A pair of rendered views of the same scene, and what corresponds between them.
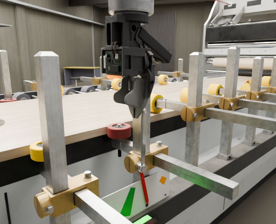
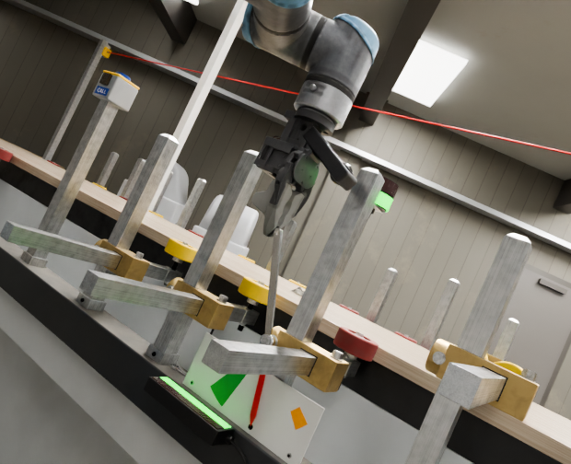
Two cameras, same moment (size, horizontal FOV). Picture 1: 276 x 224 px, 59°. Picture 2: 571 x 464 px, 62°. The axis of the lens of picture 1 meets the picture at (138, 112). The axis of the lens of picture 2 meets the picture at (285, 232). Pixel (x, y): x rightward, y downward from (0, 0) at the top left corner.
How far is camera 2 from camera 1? 0.85 m
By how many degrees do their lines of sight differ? 76
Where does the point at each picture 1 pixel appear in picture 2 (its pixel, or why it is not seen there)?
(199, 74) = (494, 276)
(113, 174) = (328, 434)
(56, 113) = (227, 204)
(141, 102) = (267, 209)
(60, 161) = (205, 252)
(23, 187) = (231, 329)
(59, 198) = (181, 286)
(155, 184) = (281, 406)
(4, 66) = (444, 300)
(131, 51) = (273, 143)
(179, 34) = not seen: outside the picture
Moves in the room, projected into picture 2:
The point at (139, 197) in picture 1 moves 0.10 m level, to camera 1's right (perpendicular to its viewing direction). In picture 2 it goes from (247, 393) to (258, 421)
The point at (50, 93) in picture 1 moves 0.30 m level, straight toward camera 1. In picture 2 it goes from (233, 184) to (82, 104)
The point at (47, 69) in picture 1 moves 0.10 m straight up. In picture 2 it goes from (242, 163) to (264, 117)
